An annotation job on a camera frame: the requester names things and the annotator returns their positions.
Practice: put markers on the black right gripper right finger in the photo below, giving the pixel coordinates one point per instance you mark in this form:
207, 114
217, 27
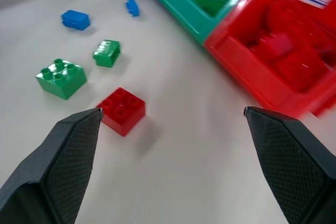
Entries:
288, 161

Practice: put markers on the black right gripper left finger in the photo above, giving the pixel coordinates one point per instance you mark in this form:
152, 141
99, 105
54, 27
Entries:
63, 161

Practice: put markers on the red toy brick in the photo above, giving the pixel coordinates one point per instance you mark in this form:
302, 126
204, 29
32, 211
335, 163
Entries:
123, 111
299, 74

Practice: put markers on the red plastic bin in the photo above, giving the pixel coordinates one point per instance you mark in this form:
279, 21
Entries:
270, 51

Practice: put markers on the blue toy brick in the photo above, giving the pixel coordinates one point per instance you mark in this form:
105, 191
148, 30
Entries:
132, 6
74, 20

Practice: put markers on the green plastic bin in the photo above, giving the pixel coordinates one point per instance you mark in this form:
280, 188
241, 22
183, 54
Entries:
199, 6

